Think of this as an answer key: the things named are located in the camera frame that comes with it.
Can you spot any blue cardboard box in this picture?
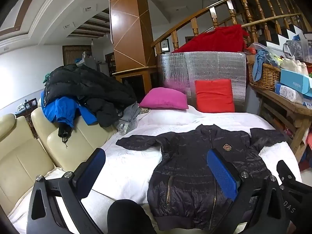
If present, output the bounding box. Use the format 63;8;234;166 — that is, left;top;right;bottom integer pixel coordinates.
280;68;312;94

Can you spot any blue cloth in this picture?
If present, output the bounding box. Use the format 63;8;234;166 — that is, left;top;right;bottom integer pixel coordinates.
252;49;281;82

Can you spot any dark wooden chair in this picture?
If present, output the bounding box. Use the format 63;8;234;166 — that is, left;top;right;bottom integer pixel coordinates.
24;98;38;110

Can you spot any pink pillow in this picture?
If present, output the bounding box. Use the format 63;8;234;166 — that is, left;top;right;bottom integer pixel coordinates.
139;88;189;110

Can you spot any clear plastic storage box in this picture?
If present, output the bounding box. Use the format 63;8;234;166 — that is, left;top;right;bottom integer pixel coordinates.
303;32;312;62

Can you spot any white embossed blanket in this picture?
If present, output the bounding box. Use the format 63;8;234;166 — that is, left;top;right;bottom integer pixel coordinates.
8;105;303;234

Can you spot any red pillow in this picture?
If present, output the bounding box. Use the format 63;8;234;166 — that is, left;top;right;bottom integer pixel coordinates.
194;79;236;113

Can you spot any wooden table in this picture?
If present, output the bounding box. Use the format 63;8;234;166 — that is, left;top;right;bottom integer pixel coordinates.
249;82;312;162

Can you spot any wooden stair railing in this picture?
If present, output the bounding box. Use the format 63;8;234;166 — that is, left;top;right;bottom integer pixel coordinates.
151;0;308;54

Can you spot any black quilted jacket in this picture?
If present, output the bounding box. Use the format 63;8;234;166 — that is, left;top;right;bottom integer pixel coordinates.
116;124;288;232

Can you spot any wooden pillar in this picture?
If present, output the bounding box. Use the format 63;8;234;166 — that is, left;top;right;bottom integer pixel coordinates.
109;0;159;103

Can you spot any person's leg in black pants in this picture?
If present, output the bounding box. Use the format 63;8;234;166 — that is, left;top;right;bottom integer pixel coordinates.
107;199;156;234

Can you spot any blue jacket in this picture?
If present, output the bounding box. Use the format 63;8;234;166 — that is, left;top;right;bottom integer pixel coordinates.
41;90;98;128

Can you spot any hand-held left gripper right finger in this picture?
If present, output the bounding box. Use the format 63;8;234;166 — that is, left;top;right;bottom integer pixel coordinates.
207;148;292;234

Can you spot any pile of dark coats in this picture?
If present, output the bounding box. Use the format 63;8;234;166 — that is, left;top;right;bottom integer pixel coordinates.
44;64;137;127

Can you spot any red cloth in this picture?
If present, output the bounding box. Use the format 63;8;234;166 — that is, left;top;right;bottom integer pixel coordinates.
172;24;250;53

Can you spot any grey clothing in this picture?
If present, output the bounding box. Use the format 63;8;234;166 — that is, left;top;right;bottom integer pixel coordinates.
114;101;147;136

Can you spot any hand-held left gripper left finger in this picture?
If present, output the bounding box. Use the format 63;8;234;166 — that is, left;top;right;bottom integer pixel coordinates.
27;147;106;234

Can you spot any silver foil insulation mat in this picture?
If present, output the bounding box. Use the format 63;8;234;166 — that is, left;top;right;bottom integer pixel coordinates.
156;51;248;113

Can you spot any plastic bag with white contents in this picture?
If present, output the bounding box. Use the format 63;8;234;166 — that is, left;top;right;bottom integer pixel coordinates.
280;56;309;76

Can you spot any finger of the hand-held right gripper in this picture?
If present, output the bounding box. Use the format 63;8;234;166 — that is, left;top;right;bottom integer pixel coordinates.
276;160;312;197

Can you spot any white refrigerator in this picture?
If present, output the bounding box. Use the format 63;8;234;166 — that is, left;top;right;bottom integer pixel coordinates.
97;63;108;77

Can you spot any patterned plastic bag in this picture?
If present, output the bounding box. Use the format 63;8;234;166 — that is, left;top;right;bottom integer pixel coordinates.
283;40;305;61

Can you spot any cream leather sofa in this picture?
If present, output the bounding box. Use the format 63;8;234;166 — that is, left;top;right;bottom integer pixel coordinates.
0;100;115;217

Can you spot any grey refrigerator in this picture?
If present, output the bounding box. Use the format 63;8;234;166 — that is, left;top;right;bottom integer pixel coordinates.
84;57;97;71

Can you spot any white tissue pack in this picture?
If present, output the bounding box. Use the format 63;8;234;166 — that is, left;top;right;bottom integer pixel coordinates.
275;83;305;104

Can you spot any wicker basket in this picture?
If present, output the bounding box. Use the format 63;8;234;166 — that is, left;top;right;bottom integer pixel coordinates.
247;62;282;91

